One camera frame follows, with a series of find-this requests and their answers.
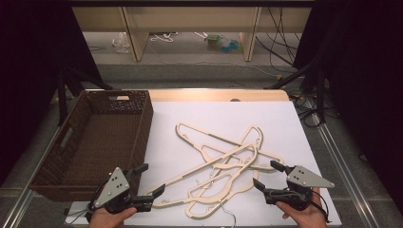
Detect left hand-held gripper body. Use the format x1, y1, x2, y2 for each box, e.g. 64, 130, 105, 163
91, 166, 155, 215

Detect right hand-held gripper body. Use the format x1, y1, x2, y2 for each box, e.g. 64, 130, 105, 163
263, 164, 336, 212

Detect cream plastic clothes hanger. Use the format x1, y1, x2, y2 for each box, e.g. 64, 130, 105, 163
175, 122, 285, 188
144, 143, 259, 228
184, 123, 264, 220

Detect brown woven basket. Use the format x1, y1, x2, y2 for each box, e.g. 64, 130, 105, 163
29, 89, 155, 202

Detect person's left hand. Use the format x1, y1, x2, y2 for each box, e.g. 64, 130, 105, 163
87, 206, 138, 228

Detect person's right hand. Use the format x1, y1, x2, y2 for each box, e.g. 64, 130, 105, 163
275, 186, 329, 228

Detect white table sheet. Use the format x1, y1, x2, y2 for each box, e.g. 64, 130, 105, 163
65, 100, 342, 228

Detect black tripod stand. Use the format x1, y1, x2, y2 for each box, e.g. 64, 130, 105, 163
263, 61, 328, 124
56, 65, 114, 126

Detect light wooden table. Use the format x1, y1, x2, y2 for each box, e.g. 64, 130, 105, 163
147, 88, 290, 103

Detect black curtain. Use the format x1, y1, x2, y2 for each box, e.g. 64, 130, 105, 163
293, 0, 403, 207
0, 0, 104, 188

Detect clear plastic bag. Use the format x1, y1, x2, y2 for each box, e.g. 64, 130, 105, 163
111, 31, 132, 54

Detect colourful plastic packets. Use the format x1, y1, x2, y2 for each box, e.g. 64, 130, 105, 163
204, 33, 244, 54

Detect beige wooden shelf unit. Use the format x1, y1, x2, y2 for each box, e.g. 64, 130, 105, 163
71, 6, 313, 63

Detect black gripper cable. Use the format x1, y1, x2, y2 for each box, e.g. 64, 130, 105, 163
312, 189, 333, 224

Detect metal floor rail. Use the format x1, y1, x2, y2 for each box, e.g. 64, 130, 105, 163
303, 97, 383, 228
0, 125, 63, 228

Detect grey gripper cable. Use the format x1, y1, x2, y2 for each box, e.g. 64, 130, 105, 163
65, 207, 96, 221

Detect black floor cables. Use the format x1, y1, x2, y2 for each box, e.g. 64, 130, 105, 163
288, 89, 338, 128

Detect black hanging cables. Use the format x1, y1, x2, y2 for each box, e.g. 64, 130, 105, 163
255, 6, 302, 68

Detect white cord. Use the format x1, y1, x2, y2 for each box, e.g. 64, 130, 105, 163
149, 31, 180, 44

